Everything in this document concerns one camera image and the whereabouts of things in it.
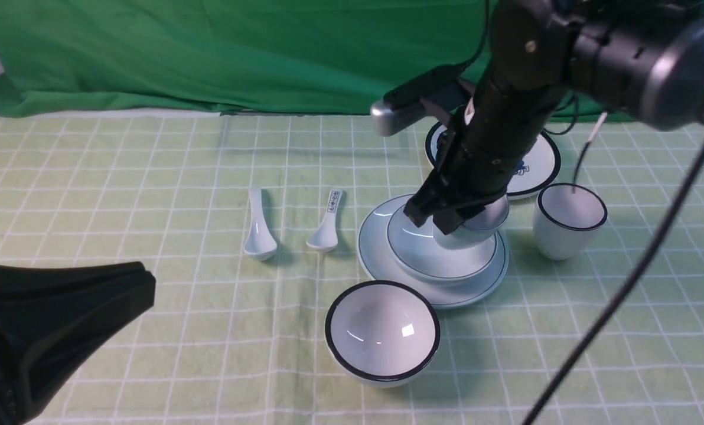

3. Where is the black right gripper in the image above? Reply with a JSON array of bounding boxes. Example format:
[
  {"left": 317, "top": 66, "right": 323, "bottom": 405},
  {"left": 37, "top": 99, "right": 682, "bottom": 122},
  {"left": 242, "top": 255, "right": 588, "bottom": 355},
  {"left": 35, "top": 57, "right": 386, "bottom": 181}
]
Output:
[{"left": 404, "top": 1, "right": 577, "bottom": 235}]

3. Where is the shallow white bowl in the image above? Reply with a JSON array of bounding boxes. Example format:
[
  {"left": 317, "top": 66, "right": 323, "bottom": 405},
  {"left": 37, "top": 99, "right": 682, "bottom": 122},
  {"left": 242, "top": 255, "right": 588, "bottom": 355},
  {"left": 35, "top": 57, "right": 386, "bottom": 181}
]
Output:
[{"left": 387, "top": 206, "right": 498, "bottom": 286}]

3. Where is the pale white cup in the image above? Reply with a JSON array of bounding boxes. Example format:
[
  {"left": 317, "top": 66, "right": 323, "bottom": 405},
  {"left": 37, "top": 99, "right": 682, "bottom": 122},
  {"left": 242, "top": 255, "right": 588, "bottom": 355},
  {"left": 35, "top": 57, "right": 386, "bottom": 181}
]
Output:
[{"left": 432, "top": 196, "right": 510, "bottom": 250}]

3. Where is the white spoon with label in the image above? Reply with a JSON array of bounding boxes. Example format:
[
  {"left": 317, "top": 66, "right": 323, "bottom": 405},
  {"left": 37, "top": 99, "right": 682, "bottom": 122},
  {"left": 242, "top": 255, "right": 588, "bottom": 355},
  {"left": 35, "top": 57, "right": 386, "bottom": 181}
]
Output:
[{"left": 307, "top": 188, "right": 344, "bottom": 253}]

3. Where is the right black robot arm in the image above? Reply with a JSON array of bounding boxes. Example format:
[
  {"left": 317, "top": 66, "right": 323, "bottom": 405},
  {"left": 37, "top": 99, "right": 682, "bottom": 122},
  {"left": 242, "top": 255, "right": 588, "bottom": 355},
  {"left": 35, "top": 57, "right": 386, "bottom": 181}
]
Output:
[{"left": 405, "top": 1, "right": 704, "bottom": 234}]

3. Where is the plain white plate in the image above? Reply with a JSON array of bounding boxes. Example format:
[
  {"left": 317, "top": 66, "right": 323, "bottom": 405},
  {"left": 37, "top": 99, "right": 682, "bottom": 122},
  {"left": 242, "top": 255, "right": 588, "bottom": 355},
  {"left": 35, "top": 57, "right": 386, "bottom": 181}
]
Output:
[{"left": 357, "top": 194, "right": 510, "bottom": 310}]

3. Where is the illustrated white plate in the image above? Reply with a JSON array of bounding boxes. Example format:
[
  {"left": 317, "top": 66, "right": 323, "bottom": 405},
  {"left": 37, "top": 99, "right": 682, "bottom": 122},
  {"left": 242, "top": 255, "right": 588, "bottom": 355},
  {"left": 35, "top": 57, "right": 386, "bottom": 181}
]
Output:
[{"left": 426, "top": 121, "right": 562, "bottom": 200}]

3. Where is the black-rimmed white cup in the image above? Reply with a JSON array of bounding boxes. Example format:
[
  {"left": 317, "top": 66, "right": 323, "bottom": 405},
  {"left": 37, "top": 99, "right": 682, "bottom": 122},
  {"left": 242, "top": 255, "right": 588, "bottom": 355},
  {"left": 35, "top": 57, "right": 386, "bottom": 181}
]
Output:
[{"left": 532, "top": 182, "right": 608, "bottom": 261}]

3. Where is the black-rimmed white bowl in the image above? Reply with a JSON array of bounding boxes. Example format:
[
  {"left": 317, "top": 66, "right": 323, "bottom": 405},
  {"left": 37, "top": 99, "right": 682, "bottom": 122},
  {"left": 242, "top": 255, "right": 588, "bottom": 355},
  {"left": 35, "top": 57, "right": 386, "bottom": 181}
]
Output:
[{"left": 323, "top": 280, "right": 441, "bottom": 389}]

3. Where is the plain white ceramic spoon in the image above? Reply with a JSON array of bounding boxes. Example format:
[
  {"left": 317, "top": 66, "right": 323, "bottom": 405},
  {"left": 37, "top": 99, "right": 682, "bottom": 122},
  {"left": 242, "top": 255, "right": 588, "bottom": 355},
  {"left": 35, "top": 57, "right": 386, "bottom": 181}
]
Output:
[{"left": 242, "top": 187, "right": 278, "bottom": 261}]

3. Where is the green checkered tablecloth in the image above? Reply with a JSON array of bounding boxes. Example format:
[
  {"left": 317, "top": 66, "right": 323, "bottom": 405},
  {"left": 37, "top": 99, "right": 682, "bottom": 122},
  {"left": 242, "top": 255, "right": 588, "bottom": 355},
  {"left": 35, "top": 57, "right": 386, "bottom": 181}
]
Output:
[{"left": 0, "top": 116, "right": 704, "bottom": 424}]

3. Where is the green backdrop cloth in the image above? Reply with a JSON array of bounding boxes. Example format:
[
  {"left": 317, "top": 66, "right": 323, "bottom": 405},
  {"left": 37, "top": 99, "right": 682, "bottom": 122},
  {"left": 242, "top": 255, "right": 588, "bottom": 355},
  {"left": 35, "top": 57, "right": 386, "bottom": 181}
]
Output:
[{"left": 0, "top": 0, "right": 704, "bottom": 122}]

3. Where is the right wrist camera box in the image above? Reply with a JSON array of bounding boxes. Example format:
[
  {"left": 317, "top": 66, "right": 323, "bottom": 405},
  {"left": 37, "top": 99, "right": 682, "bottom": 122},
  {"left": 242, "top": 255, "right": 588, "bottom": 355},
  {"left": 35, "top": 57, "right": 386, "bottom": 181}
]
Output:
[{"left": 369, "top": 65, "right": 476, "bottom": 137}]

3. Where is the right black cable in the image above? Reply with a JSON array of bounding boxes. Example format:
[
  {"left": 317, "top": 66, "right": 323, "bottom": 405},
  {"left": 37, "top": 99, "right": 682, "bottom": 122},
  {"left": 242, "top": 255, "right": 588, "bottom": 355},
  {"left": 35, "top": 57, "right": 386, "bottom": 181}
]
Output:
[{"left": 520, "top": 118, "right": 704, "bottom": 425}]

